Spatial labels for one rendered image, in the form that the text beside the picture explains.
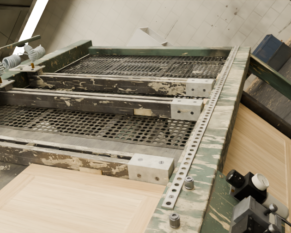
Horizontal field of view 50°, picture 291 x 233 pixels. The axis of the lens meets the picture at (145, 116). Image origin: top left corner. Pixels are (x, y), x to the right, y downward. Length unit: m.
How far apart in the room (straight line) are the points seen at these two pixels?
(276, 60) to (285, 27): 1.15
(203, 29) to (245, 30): 0.74
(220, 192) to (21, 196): 0.56
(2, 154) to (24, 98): 0.53
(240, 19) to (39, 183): 5.31
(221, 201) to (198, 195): 0.07
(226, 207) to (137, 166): 0.27
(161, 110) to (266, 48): 3.80
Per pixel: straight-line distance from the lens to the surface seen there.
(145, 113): 1.35
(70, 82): 1.80
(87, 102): 1.46
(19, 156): 1.16
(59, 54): 2.26
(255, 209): 0.75
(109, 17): 6.41
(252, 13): 6.00
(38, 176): 1.06
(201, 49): 2.24
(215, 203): 0.84
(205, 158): 0.97
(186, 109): 1.28
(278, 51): 5.02
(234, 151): 1.60
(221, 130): 1.12
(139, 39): 4.78
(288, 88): 2.35
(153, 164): 0.91
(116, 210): 0.86
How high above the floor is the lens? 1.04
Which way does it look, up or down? 2 degrees up
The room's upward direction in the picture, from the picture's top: 54 degrees counter-clockwise
